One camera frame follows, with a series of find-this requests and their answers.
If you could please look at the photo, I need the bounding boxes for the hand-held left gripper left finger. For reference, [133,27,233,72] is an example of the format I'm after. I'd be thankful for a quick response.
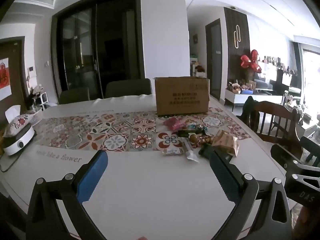
[26,151,109,240]

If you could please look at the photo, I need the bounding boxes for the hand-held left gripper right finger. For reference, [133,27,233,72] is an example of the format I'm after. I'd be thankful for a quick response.
[209,150,292,240]

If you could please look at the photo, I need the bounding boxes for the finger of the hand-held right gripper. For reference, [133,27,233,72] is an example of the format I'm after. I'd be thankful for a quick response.
[270,144,303,166]
[299,136,320,168]

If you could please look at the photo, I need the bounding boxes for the green snack packet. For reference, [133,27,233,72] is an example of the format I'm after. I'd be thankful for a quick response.
[199,145,213,159]

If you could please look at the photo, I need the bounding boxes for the brown snack packet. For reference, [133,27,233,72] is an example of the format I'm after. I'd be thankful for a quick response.
[212,129,240,157]

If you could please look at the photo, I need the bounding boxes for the red gold candy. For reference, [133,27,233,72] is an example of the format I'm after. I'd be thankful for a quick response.
[196,135,213,146]

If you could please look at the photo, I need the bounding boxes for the brown cardboard box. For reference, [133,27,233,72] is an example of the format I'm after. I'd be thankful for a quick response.
[154,77,210,117]

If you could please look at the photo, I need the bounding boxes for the wooden chair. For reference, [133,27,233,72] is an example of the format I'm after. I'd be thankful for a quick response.
[236,97,304,159]

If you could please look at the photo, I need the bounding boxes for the patterned table mat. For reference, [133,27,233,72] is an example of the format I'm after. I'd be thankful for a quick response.
[32,106,252,153]

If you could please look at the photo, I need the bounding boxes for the dark jacket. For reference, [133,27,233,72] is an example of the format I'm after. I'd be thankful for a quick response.
[241,96,261,131]

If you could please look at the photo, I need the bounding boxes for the dark chocolate bar packet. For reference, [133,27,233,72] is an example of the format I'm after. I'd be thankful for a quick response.
[179,126,208,137]

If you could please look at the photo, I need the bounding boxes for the white sideboard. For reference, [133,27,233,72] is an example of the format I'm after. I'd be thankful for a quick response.
[224,87,285,112]

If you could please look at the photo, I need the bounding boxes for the pink snack packet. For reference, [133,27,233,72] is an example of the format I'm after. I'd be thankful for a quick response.
[163,118,185,132]

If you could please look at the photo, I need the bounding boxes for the white round electric cooker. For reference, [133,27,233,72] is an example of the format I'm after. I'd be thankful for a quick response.
[2,124,35,157]

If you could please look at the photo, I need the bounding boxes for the green upholstered chair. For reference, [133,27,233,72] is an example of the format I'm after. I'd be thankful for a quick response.
[58,87,90,105]
[105,78,152,98]

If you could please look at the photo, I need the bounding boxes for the white plastic basket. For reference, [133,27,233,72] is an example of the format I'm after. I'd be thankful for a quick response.
[25,107,43,126]

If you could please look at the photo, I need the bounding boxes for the floral tissue box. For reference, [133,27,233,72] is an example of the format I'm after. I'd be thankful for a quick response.
[4,105,38,138]

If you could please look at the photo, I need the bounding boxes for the white low shelf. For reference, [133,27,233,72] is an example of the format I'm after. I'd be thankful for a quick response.
[32,92,50,111]

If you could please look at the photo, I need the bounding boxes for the red flower bouquet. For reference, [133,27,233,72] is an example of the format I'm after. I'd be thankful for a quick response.
[240,49,262,73]

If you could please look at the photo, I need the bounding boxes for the dark hallway door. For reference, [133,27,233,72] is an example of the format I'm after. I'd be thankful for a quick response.
[205,19,223,101]

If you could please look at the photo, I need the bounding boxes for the brown entrance door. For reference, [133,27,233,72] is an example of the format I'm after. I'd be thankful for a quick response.
[0,36,28,122]

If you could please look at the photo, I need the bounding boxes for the red and white door poster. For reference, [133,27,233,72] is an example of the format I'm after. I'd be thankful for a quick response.
[0,57,9,98]

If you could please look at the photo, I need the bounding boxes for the dark sliding glass door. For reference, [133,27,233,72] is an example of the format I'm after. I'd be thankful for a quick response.
[51,0,146,98]

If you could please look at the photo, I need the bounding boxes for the white loop wall lamp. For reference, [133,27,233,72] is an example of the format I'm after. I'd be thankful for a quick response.
[234,24,243,48]

